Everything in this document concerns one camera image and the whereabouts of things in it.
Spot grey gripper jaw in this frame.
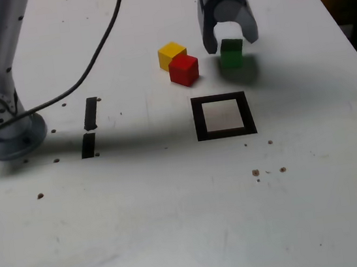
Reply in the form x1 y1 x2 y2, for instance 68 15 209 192
194 0 225 57
212 0 260 49

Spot green cube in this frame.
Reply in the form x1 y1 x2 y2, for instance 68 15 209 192
217 37 247 71

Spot yellow cube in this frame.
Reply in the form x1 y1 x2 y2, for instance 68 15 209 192
156 40 190 72

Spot red cube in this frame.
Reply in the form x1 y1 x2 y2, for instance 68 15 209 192
167 53 202 89

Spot black tape square outline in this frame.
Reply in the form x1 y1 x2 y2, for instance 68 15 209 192
190 89 258 143

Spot black tape strip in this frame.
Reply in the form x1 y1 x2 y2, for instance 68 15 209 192
74 96 106 160

